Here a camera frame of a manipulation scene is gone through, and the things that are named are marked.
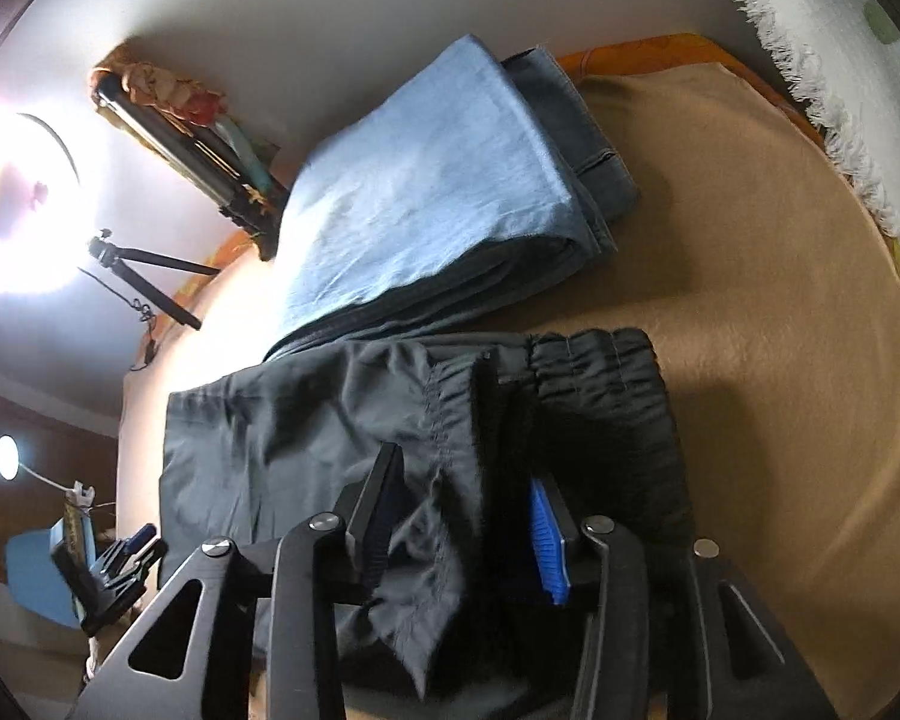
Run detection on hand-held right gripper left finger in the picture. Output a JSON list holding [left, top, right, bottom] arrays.
[[67, 441, 421, 720]]

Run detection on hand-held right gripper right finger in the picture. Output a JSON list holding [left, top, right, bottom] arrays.
[[529, 474, 841, 720]]

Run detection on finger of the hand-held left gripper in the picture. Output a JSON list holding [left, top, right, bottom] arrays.
[[116, 523, 158, 554], [129, 540, 167, 575]]

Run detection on dark grey pants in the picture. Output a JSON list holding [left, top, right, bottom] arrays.
[[154, 326, 695, 702]]

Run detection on blue plastic chair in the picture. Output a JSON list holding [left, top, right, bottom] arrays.
[[4, 529, 83, 627]]

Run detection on white gooseneck lamp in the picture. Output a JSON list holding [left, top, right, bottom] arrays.
[[0, 433, 95, 518]]

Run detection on small black tripod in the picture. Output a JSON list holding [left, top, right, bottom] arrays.
[[88, 227, 221, 331]]

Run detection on tan blanket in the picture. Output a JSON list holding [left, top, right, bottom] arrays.
[[116, 60, 900, 720]]

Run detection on folded light blue cloth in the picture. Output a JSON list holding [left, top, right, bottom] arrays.
[[266, 34, 593, 353]]

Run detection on folded metal tripod stand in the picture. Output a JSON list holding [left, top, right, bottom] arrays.
[[94, 71, 290, 241]]

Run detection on folded blue jeans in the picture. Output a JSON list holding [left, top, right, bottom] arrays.
[[270, 47, 641, 361]]

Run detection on orange patterned cloth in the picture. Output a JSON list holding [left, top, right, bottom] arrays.
[[90, 45, 230, 128]]

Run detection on white fringed patterned cloth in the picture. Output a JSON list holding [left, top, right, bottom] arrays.
[[697, 0, 900, 241]]

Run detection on bright ring light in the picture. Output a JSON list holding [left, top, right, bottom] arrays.
[[0, 101, 98, 293]]

